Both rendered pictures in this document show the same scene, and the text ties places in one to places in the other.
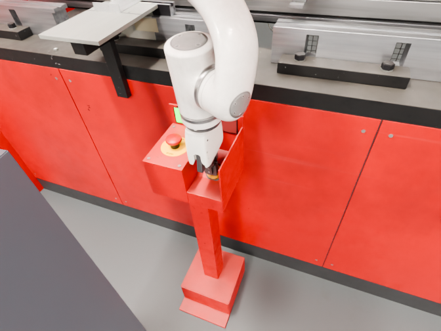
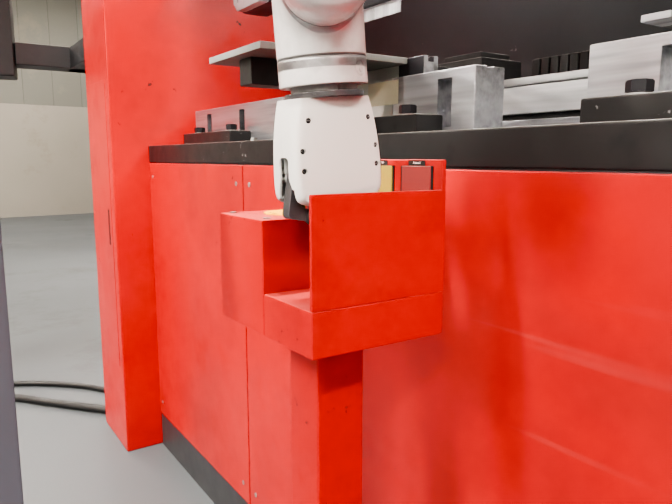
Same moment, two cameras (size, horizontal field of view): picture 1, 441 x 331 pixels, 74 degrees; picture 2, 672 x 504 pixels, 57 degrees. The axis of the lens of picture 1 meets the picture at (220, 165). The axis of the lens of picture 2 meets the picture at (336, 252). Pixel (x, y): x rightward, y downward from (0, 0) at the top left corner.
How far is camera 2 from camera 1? 0.50 m
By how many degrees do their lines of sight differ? 45
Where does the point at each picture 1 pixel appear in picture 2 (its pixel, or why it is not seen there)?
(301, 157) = (620, 351)
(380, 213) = not seen: outside the picture
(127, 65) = not seen: hidden behind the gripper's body
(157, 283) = not seen: outside the picture
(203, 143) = (295, 121)
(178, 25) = (427, 85)
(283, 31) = (611, 49)
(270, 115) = (540, 210)
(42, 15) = (268, 110)
